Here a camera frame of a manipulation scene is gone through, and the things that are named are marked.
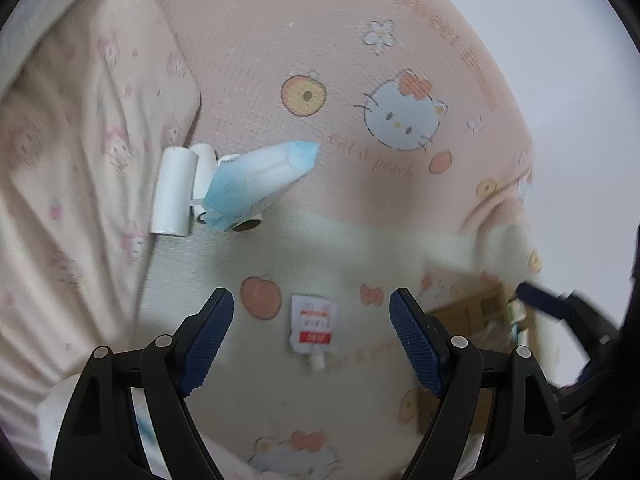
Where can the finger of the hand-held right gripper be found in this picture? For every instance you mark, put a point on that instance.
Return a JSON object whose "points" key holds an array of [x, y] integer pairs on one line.
{"points": [[540, 300]]}

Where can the white red spout sachet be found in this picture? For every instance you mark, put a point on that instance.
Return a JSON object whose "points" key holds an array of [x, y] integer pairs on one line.
{"points": [[312, 325]]}

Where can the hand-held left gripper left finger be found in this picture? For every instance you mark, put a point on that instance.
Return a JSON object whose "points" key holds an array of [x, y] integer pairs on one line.
{"points": [[212, 335]]}

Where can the blue tissue pack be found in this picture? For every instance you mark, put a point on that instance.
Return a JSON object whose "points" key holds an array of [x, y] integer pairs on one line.
{"points": [[255, 180]]}

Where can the pink cat printed blanket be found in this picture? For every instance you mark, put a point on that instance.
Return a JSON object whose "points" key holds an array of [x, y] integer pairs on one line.
{"points": [[300, 35]]}

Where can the pink printed pillow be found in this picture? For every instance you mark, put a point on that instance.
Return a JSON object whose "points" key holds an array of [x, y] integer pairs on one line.
{"points": [[75, 160]]}

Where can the white cloth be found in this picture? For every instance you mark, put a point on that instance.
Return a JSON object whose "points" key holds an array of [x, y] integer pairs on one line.
{"points": [[45, 5]]}

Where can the cardboard box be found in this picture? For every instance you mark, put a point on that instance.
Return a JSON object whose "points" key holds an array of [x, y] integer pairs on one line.
{"points": [[465, 320]]}

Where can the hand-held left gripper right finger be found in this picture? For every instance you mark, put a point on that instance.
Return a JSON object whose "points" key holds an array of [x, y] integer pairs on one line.
{"points": [[412, 340]]}

